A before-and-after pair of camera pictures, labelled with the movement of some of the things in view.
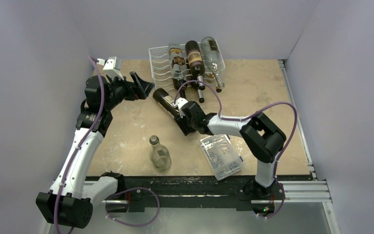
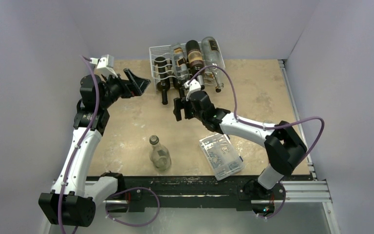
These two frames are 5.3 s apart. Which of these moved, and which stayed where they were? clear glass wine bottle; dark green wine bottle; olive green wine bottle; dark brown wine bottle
Moved: dark brown wine bottle
Stayed: olive green wine bottle; dark green wine bottle; clear glass wine bottle
